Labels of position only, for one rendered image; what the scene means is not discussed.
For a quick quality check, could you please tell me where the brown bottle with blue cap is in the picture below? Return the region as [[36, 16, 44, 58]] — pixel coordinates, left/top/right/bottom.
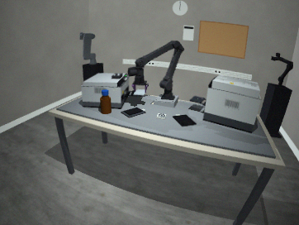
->
[[100, 89, 112, 114]]

